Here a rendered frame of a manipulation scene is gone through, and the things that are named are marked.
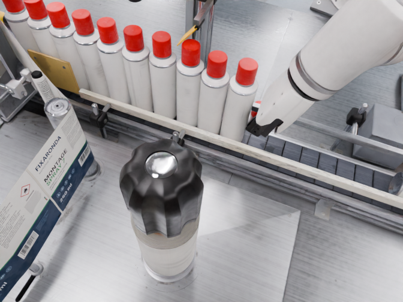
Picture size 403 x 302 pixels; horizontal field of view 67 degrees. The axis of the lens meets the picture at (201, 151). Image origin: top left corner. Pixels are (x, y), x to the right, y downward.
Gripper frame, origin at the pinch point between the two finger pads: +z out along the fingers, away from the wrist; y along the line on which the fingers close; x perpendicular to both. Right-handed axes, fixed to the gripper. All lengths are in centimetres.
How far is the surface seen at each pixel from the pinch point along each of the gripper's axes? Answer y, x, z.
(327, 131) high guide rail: -2.9, 11.8, -6.0
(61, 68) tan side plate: 3.6, -40.3, 12.4
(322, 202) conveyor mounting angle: 5.9, 20.0, 3.0
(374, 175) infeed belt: -2.5, 26.8, -3.0
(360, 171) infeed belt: -2.5, 24.1, -2.1
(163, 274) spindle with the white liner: 32.2, -4.9, 3.4
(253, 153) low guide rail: 4.3, 2.2, 2.7
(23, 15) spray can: 1, -50, 7
